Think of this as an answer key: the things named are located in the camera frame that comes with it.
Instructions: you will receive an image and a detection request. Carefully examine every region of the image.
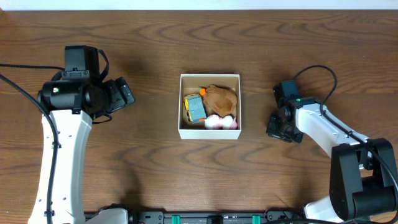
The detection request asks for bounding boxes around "brown plush capybara toy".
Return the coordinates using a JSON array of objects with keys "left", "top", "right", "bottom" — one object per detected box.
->
[{"left": 200, "top": 85, "right": 238, "bottom": 117}]

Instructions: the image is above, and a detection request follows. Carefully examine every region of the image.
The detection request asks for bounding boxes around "pink white duck toy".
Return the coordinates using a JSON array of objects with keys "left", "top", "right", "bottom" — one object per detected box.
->
[{"left": 205, "top": 114, "right": 238, "bottom": 130}]

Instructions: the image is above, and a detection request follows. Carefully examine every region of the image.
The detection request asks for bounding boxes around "yellow grey toy truck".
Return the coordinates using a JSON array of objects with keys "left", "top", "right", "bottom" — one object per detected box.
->
[{"left": 184, "top": 93, "right": 206, "bottom": 123}]

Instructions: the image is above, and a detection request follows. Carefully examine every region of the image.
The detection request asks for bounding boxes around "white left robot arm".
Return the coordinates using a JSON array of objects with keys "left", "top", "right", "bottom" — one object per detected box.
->
[{"left": 29, "top": 77, "right": 134, "bottom": 223}]

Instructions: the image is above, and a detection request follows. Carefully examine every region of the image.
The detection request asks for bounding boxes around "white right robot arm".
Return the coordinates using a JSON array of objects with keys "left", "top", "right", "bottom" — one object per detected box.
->
[{"left": 267, "top": 93, "right": 397, "bottom": 223}]

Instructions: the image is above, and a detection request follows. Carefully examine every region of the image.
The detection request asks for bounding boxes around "white cardboard box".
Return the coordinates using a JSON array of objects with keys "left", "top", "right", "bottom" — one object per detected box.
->
[{"left": 178, "top": 74, "right": 242, "bottom": 140}]

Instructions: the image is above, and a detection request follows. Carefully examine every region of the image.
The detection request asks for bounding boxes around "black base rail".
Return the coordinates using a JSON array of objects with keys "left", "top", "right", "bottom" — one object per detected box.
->
[{"left": 83, "top": 200, "right": 307, "bottom": 224}]

